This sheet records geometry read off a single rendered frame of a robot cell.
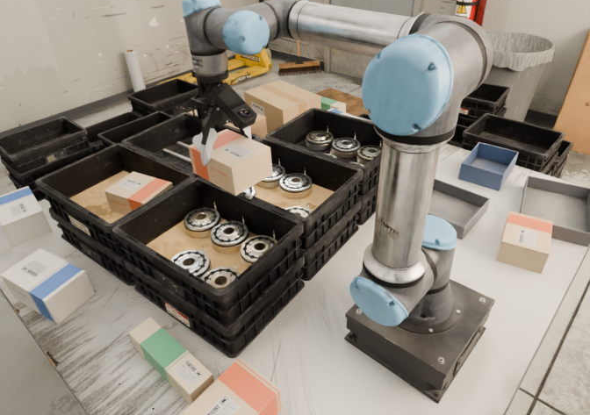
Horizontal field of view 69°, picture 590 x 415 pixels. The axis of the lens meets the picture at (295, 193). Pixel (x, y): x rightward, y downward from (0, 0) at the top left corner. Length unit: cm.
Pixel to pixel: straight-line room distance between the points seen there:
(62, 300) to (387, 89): 101
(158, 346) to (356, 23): 81
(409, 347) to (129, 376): 64
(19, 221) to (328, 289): 101
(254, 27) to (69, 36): 361
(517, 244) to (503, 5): 282
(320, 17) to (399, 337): 68
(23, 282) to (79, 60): 326
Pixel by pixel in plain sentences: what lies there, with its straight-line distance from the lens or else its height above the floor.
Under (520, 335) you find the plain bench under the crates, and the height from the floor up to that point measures 70.
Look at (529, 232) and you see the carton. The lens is 141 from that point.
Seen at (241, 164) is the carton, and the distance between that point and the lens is 96.
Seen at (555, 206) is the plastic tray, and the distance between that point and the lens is 169.
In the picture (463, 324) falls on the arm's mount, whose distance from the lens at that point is 105.
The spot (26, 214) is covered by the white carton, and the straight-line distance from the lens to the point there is 163.
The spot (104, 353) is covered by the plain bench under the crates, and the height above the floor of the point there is 70.
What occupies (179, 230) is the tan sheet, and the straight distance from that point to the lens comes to 127.
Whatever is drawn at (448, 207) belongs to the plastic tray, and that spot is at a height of 70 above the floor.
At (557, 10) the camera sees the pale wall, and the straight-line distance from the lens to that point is 384.
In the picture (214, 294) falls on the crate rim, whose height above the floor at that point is 93.
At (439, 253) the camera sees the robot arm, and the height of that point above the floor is 101.
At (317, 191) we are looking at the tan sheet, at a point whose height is 83.
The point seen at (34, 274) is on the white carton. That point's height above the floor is 79.
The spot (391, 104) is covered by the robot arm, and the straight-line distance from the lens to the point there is 58.
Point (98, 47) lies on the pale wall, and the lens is 448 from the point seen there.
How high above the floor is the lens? 160
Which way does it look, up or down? 35 degrees down
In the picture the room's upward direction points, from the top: 3 degrees counter-clockwise
